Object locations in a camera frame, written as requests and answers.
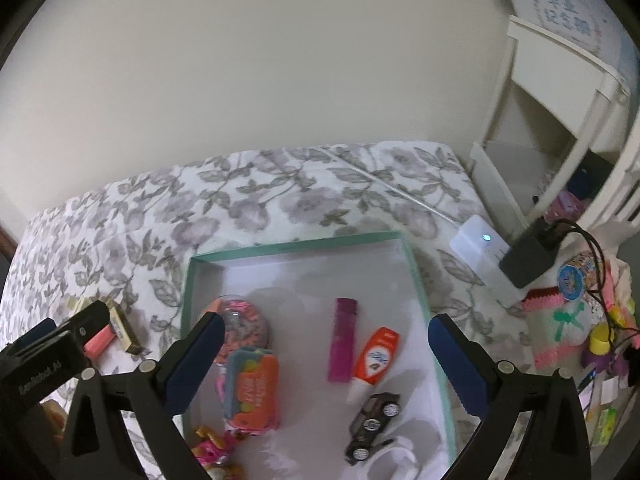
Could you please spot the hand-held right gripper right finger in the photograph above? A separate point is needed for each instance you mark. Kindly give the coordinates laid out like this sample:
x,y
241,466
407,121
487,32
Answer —
x,y
457,360

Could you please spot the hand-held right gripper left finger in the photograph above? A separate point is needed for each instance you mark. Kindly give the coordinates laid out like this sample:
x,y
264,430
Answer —
x,y
192,360

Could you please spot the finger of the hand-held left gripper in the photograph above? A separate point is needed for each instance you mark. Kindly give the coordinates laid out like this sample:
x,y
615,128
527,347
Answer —
x,y
85,327
30,334

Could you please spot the salmon pink eraser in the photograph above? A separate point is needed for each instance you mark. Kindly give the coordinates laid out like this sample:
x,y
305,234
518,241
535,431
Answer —
x,y
100,341

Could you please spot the gold metal box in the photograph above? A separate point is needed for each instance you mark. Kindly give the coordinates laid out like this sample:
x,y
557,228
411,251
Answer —
x,y
124,331

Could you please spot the blue card package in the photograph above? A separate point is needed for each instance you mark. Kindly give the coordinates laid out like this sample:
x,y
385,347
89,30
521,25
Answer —
x,y
229,380

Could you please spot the clear round bead container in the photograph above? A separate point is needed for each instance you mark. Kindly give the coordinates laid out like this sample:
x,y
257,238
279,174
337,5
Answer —
x,y
245,320

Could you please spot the orange plastic toy piece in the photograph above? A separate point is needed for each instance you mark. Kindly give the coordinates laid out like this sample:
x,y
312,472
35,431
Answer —
x,y
257,385

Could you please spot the pink dog toy figure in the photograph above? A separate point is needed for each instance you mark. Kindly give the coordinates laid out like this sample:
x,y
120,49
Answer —
x,y
215,452

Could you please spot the teal framed white board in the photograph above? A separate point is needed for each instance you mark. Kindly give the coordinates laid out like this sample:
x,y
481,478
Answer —
x,y
300,285

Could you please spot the cream plastic clip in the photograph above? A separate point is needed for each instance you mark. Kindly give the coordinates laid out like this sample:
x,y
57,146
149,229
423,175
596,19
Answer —
x,y
77,305

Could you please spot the orange and white bottle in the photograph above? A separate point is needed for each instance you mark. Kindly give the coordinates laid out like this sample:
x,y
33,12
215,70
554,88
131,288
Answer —
x,y
375,360

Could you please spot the pink knitted pouch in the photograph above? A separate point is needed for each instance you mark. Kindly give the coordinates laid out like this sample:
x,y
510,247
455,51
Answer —
x,y
555,332

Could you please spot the black toy car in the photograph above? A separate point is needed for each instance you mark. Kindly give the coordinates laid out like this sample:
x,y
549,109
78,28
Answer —
x,y
372,422

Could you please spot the magenta lighter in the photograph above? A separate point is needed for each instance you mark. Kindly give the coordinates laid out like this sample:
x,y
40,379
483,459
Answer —
x,y
342,340

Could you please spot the white charger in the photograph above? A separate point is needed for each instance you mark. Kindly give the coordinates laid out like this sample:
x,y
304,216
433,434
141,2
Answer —
x,y
475,242

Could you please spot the black power adapter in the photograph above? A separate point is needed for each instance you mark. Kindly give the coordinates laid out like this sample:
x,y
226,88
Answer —
x,y
530,255

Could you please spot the grey floral blanket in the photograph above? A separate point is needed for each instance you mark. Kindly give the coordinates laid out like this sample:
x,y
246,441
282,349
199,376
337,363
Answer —
x,y
150,200

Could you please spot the round colourful tin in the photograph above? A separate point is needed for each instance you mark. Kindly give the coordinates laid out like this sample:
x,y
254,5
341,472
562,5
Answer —
x,y
575,275

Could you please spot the pink toy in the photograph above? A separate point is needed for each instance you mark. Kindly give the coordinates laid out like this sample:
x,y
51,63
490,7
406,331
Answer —
x,y
567,207

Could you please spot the white shelf unit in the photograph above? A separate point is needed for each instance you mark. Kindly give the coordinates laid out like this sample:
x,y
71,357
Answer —
x,y
590,110

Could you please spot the printed wall cloth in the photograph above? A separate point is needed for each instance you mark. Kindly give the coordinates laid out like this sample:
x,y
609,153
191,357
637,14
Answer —
x,y
565,10

